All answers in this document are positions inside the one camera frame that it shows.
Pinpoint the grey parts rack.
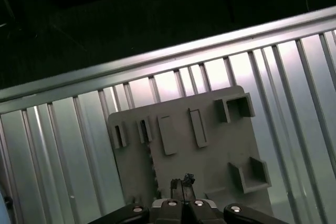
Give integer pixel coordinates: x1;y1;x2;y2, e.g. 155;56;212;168
107;85;275;224

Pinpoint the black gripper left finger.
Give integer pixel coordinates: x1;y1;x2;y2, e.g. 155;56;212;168
89;178;186;224

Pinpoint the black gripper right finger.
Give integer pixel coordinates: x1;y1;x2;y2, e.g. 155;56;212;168
183;173;284;224

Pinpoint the blue RAM stick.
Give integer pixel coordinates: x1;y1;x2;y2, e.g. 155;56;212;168
140;119;162;198

